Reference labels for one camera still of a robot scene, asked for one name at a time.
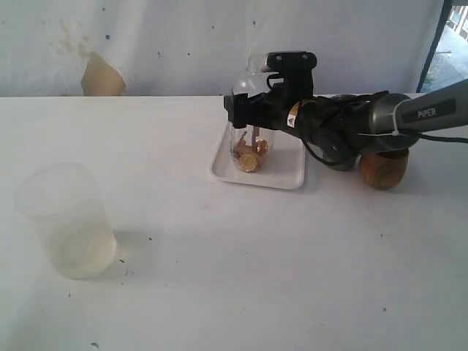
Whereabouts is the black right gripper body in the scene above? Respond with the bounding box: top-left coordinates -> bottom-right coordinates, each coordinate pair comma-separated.
222,50 -> 318,132

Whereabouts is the clear shaker dome lid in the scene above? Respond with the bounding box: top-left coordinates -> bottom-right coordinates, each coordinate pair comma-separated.
231,53 -> 271,97

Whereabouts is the brown wooden cup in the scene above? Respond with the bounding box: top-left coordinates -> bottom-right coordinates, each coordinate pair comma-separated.
358,149 -> 409,190

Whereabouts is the clear shaker body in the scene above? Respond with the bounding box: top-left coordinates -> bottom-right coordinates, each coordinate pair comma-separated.
223,93 -> 276,173

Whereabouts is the white square tray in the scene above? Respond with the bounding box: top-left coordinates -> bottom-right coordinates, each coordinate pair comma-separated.
209,124 -> 306,190

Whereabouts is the gold coin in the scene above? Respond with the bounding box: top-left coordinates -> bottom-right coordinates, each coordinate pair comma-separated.
238,154 -> 258,172

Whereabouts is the translucent plastic cup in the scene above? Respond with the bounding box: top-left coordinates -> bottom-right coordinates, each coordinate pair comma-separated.
15,163 -> 118,279

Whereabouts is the dark window frame post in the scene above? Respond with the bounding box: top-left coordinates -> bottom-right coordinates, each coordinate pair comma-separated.
416,0 -> 453,93

